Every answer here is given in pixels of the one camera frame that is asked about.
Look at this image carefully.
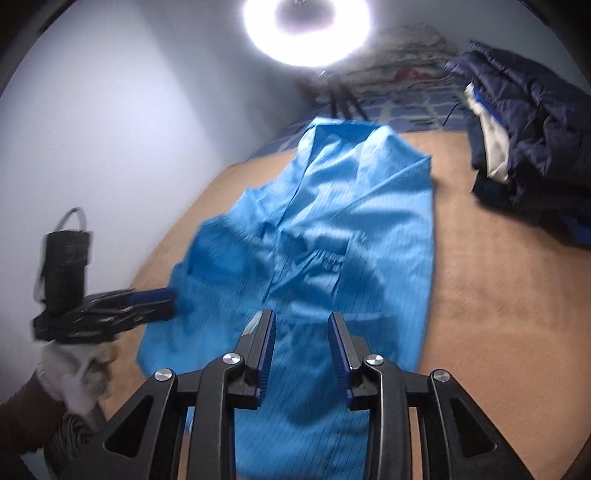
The dark navy puffer jacket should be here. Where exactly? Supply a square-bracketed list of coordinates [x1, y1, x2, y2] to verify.
[445, 42, 590, 247]

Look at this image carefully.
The bright ring light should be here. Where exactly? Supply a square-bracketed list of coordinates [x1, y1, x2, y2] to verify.
[242, 1, 372, 68]

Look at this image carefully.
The white folded garment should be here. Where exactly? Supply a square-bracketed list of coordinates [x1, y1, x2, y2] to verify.
[464, 83, 510, 185]

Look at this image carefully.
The blue checkered bedsheet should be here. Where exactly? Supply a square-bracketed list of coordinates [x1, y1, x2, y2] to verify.
[252, 82, 468, 159]

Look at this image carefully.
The left brown sleeve forearm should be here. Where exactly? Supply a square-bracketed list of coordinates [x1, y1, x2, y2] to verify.
[1, 374, 66, 455]

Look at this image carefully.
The black light tripod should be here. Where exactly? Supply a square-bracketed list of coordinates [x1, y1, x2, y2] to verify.
[298, 70, 370, 121]

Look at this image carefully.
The tan bed blanket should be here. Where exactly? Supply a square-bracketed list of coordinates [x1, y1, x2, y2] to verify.
[106, 133, 590, 479]

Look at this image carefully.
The blue pinstriped garment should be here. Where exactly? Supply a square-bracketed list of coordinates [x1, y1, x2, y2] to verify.
[137, 119, 434, 479]

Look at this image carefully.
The left white-gloved hand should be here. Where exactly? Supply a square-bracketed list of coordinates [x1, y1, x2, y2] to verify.
[36, 341, 117, 416]

